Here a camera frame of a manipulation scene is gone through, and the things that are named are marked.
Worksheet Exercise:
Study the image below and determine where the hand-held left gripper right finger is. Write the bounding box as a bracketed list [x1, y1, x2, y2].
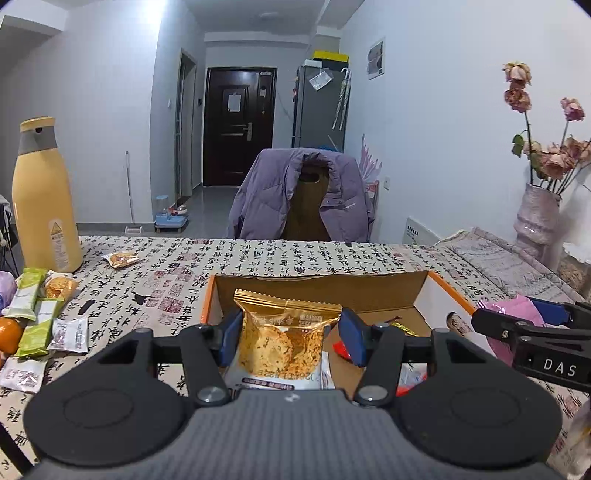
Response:
[338, 308, 497, 409]

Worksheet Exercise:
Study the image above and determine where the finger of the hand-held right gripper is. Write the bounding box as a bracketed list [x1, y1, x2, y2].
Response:
[471, 307, 544, 344]
[531, 298, 591, 344]

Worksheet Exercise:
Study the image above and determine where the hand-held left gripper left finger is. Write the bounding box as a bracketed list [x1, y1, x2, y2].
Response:
[95, 309, 244, 407]

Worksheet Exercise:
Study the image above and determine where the pink snack packet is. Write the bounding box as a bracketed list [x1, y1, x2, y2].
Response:
[477, 295, 548, 333]

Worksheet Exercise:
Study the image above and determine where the golden cracker packet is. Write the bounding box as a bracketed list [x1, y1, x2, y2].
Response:
[224, 288, 343, 392]

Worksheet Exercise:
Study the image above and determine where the orange cardboard box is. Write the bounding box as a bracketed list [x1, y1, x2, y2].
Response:
[200, 271, 515, 402]

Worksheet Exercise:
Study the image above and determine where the glass jar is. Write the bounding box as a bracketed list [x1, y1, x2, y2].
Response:
[556, 242, 591, 296]

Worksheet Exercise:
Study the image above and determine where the grey pink quilt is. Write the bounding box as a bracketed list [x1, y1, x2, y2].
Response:
[434, 227, 591, 305]

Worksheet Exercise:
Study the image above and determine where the white red snack packet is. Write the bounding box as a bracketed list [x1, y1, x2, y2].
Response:
[396, 364, 430, 398]

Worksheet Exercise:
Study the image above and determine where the pink ribbed vase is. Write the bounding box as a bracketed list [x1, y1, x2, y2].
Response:
[513, 182, 563, 264]

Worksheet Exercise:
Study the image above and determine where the small orange cracker packet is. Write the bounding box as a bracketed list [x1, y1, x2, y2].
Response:
[102, 251, 141, 270]

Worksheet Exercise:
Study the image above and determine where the wooden chair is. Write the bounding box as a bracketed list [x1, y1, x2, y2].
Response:
[284, 159, 333, 241]

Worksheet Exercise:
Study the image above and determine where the blue pet feeder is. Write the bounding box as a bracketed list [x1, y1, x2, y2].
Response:
[154, 195, 190, 230]

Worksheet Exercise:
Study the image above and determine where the purple puffer jacket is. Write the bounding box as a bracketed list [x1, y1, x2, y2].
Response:
[226, 148, 375, 243]

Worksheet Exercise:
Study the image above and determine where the dried pink rose bouquet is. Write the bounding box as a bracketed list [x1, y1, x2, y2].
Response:
[502, 61, 591, 195]

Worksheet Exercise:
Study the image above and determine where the white mop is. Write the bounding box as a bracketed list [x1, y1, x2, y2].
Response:
[124, 150, 145, 234]

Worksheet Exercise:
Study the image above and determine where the clear round cracker packet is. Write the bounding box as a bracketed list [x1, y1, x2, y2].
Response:
[43, 272, 80, 301]

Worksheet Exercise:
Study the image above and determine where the dark brown entrance door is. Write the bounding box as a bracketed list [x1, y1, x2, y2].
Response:
[203, 67, 278, 188]

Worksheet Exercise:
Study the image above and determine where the green white snack bar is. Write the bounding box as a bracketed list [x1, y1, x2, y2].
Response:
[6, 268, 48, 322]
[15, 298, 64, 358]

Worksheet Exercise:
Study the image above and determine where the grey side door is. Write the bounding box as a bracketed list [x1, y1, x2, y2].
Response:
[174, 51, 197, 208]

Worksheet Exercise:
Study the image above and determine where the orange fruit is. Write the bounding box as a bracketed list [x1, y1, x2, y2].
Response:
[0, 317, 24, 356]

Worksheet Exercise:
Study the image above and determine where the grey refrigerator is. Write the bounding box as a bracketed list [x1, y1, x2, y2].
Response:
[292, 59, 348, 153]

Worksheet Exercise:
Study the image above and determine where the purple tissue pack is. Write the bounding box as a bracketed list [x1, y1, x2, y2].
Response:
[0, 271, 18, 311]

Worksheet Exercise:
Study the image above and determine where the yellow thermos bottle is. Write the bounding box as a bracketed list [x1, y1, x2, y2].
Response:
[11, 116, 85, 273]

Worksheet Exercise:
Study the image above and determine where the white folded umbrella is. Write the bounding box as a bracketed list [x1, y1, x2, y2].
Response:
[332, 67, 352, 132]

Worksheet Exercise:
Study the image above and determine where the pink feather wall decoration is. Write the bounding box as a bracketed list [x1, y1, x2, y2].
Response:
[360, 134, 384, 185]

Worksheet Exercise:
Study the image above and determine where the wall poster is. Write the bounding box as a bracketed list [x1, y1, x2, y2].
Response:
[367, 37, 386, 81]

